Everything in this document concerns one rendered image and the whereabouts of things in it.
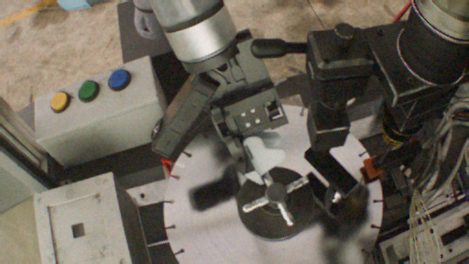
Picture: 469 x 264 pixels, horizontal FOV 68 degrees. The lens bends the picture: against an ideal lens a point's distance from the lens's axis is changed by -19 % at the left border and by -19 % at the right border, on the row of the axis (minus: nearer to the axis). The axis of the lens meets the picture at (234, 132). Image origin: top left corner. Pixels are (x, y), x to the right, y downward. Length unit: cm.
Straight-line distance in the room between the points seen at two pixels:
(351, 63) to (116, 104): 53
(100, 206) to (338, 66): 50
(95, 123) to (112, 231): 23
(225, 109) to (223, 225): 19
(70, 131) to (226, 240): 39
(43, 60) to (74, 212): 166
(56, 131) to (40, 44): 163
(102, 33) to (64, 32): 27
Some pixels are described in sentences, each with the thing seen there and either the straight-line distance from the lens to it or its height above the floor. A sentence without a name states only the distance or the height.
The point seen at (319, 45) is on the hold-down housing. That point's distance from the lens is 37.
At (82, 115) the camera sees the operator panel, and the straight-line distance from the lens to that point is 82.
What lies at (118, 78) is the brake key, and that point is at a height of 91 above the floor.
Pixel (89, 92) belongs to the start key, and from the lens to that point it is 83.
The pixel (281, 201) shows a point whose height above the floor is 100.
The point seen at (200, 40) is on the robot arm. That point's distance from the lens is 44.
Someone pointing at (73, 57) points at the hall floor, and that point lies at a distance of 223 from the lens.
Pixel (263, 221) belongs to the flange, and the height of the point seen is 96.
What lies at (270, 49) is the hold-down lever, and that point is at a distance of 41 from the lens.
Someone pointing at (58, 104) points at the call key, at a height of 91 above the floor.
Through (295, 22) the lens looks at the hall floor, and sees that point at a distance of 206.
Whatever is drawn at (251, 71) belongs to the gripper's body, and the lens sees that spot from 48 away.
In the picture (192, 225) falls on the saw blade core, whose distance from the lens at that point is 62.
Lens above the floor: 154
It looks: 63 degrees down
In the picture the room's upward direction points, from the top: 11 degrees counter-clockwise
